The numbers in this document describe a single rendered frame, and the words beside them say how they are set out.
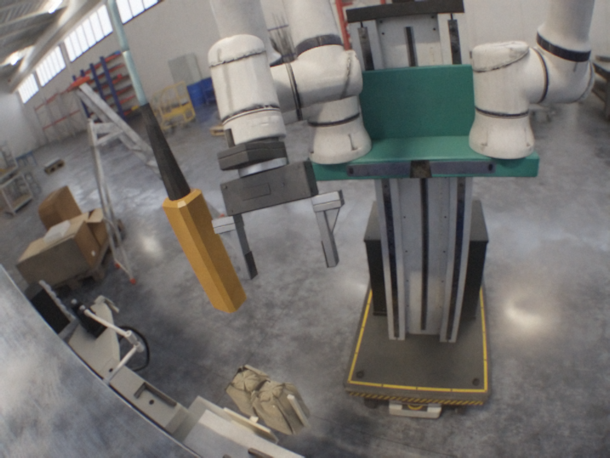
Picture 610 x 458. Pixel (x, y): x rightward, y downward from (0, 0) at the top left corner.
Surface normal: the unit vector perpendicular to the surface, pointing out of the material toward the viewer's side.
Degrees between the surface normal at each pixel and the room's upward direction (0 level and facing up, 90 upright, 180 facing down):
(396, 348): 0
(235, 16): 99
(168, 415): 0
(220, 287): 90
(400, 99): 90
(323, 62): 69
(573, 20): 109
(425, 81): 90
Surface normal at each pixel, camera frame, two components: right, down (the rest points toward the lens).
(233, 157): -0.26, 0.21
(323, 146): -0.53, 0.23
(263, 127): 0.42, 0.02
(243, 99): 0.00, 0.13
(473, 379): -0.22, -0.81
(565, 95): 0.03, 0.90
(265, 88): 0.63, -0.05
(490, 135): -0.78, 0.15
